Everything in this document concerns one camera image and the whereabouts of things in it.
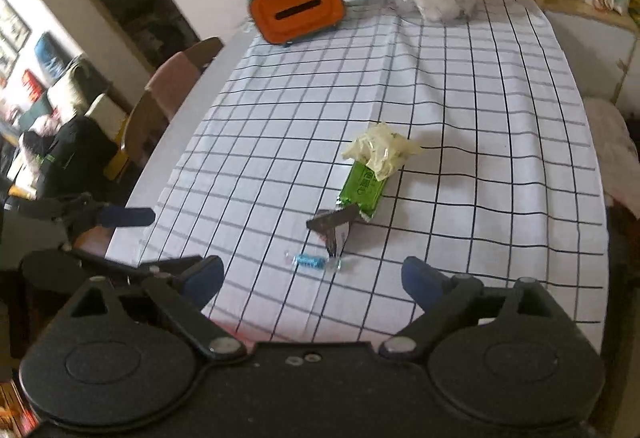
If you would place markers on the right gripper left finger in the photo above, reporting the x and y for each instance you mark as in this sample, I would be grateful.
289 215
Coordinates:
181 289

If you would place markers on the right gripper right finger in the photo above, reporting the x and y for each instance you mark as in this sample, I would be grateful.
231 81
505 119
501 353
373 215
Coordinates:
445 301

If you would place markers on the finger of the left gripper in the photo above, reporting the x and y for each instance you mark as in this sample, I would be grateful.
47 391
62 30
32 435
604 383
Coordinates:
81 213

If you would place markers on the green snack packet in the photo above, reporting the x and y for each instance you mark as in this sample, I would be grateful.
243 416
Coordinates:
363 189

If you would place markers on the dark brown snack packet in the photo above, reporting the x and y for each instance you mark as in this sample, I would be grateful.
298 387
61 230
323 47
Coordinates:
333 227

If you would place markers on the pink cushioned chair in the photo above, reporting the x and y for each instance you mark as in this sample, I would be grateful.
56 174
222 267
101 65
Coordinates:
175 78

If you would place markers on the white black grid tablecloth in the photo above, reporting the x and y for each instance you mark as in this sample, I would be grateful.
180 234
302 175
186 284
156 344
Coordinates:
314 170

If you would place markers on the pale yellow snack bag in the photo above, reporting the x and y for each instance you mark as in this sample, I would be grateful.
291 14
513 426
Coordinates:
382 150

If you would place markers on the orange tissue box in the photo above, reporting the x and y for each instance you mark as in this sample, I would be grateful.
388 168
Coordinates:
281 22

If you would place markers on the white side cabinet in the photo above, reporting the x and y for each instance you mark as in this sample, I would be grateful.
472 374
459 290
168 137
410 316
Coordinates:
602 49

